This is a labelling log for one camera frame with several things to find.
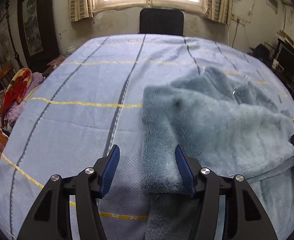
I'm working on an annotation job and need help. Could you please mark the white paper cup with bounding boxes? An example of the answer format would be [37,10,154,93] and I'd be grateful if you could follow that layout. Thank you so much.
[272,59,279,70]

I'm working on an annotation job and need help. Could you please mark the black computer desk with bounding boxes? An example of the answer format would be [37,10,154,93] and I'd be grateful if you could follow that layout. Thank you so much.
[249,39,294,98]

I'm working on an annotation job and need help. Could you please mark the blue fleece zip jacket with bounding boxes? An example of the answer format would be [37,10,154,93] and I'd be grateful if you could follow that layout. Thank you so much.
[142,67,294,239]

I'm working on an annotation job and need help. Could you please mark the standing fan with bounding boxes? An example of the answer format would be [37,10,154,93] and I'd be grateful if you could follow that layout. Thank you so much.
[0,33,11,63]

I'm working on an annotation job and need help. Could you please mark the blue striped bed sheet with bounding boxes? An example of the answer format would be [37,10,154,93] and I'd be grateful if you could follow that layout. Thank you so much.
[0,34,294,239]

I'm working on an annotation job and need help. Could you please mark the wall electrical panel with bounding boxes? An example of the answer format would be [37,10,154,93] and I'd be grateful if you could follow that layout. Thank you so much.
[266,0,279,14]

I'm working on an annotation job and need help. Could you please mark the computer monitor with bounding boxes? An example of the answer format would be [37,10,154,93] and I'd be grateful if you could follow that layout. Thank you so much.
[276,43,294,81]

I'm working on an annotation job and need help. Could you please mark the red floral blanket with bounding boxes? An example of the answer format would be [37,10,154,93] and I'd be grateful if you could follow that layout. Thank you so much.
[0,68,33,114]

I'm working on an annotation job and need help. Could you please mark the right checked curtain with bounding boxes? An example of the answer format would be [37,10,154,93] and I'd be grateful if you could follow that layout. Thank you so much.
[205,0,233,26]

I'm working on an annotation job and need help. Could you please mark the black chair behind bed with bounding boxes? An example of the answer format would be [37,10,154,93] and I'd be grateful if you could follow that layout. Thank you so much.
[139,8,184,36]

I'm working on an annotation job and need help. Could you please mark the dark framed wall painting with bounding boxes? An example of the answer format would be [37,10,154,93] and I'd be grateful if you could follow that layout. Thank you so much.
[17,0,60,71]

